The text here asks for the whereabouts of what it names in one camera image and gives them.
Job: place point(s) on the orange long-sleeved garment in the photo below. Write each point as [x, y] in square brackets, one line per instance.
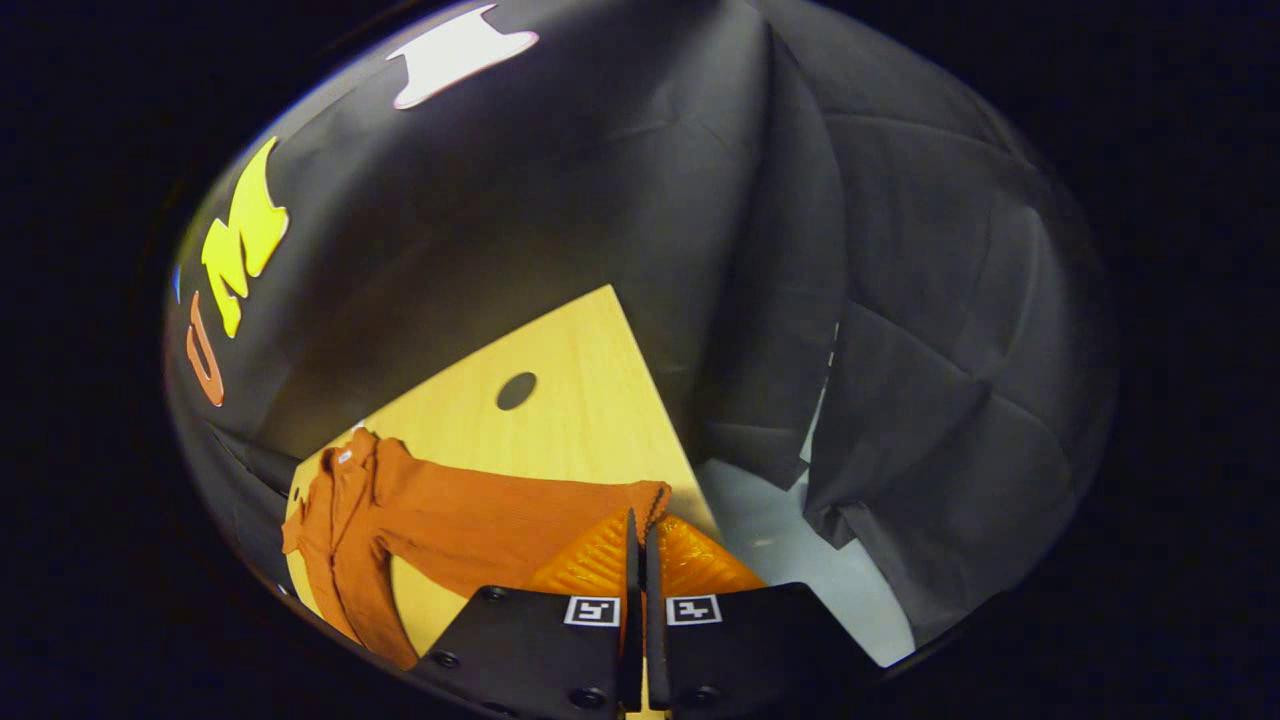
[460, 520]

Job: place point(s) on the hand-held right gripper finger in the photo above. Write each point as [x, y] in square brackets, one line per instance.
[632, 620]
[655, 620]

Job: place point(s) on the dark round table grommet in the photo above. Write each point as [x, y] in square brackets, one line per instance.
[516, 390]

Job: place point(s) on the black backdrop cloth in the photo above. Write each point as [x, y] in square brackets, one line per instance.
[600, 180]

